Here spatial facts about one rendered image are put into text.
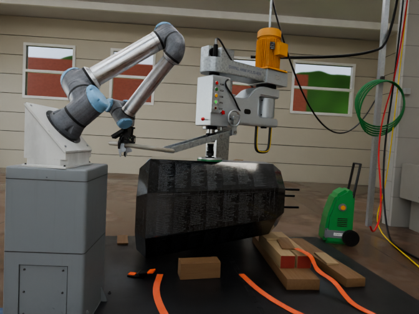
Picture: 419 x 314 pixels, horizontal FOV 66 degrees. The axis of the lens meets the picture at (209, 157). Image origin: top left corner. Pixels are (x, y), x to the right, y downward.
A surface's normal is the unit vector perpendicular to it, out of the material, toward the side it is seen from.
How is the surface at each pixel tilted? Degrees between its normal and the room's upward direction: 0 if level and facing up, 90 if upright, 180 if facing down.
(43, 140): 90
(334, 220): 90
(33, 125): 90
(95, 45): 90
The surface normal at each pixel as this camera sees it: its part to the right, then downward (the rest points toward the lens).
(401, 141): 0.04, 0.05
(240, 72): 0.61, 0.07
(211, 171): 0.16, -0.66
